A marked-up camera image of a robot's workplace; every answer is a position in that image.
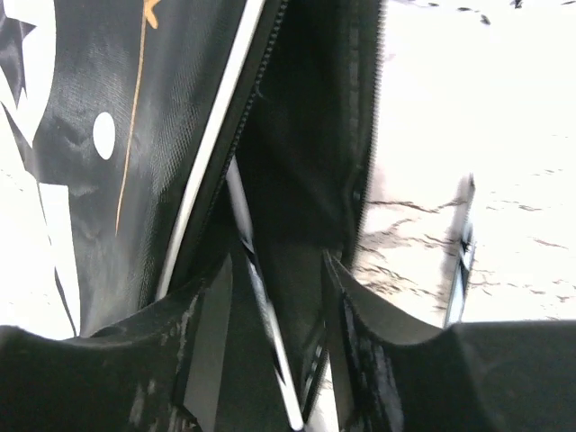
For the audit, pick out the badminton racket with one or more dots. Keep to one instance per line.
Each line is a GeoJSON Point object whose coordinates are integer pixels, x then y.
{"type": "Point", "coordinates": [239, 206]}
{"type": "Point", "coordinates": [462, 250]}

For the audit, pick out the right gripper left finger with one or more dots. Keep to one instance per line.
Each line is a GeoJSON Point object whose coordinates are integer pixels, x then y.
{"type": "Point", "coordinates": [158, 370]}

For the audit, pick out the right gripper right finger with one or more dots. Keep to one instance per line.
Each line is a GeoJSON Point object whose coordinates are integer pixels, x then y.
{"type": "Point", "coordinates": [393, 372]}

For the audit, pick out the black sport racket bag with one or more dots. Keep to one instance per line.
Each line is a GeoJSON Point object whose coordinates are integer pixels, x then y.
{"type": "Point", "coordinates": [119, 120]}

